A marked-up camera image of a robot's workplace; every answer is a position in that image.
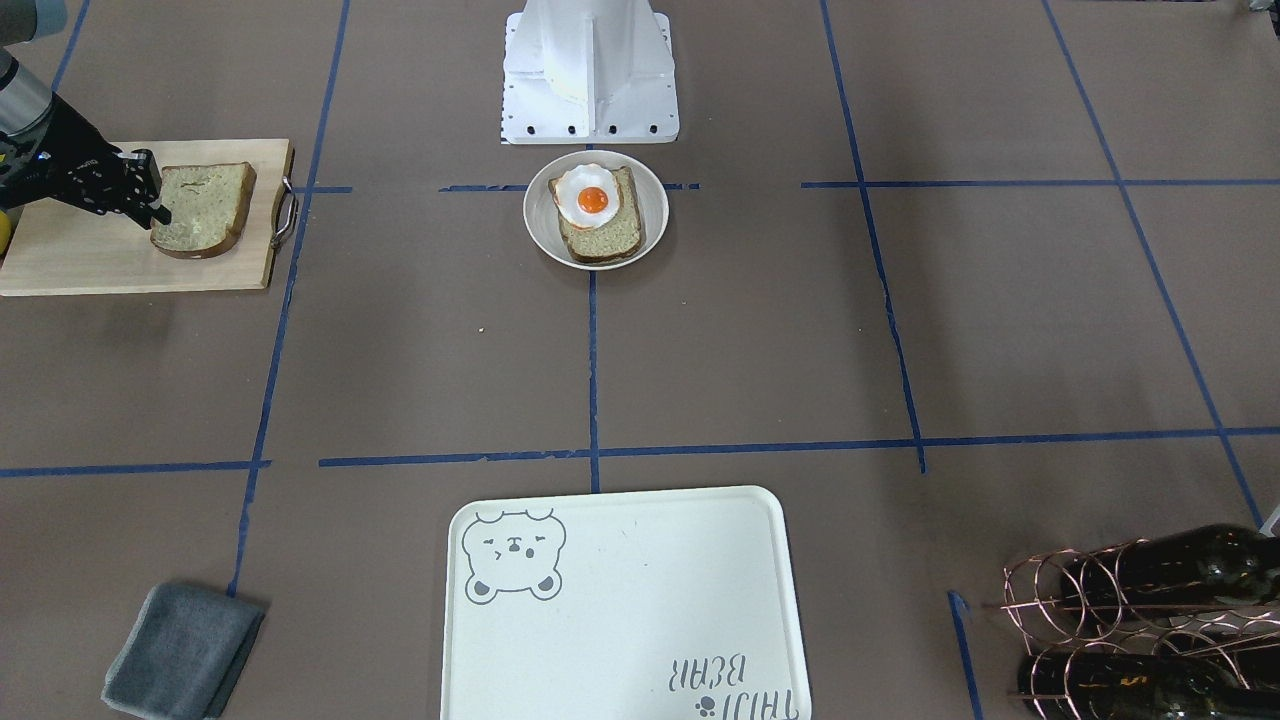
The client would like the bread slice in plate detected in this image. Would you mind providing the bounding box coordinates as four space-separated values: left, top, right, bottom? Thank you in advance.
558 168 640 263

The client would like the white round plate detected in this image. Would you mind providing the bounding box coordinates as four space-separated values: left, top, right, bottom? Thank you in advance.
522 149 669 272

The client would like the bread slice top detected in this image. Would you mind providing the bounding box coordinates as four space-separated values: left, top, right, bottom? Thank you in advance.
150 161 257 259

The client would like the copper wire bottle rack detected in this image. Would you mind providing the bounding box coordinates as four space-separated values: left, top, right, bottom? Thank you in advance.
998 550 1277 719

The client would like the cream bear tray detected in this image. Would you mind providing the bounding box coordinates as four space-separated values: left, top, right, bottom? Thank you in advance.
439 486 813 719

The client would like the bread slice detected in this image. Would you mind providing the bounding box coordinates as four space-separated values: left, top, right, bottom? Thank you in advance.
558 168 640 263
150 161 257 259

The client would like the grey folded cloth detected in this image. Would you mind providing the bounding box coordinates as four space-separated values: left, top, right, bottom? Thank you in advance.
101 582 266 719

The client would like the wooden cutting board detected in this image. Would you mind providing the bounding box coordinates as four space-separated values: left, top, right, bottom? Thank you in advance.
1 138 294 297

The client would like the fried egg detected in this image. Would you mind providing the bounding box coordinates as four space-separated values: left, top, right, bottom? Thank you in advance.
548 163 621 231

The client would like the dark wine bottle lower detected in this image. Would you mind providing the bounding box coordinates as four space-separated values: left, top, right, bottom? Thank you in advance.
1016 650 1279 719

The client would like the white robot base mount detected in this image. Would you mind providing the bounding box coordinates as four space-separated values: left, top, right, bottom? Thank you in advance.
500 1 681 145

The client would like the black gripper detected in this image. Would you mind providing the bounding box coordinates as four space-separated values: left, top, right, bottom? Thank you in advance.
1 95 172 227

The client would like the dark wine bottle upper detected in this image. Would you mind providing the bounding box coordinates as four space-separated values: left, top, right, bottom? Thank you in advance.
1059 524 1279 620

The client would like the dark wine bottle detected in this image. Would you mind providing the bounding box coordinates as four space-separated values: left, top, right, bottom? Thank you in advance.
1016 650 1279 719
1059 524 1279 620

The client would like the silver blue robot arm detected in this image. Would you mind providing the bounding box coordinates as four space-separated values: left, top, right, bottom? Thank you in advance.
1 1 172 231

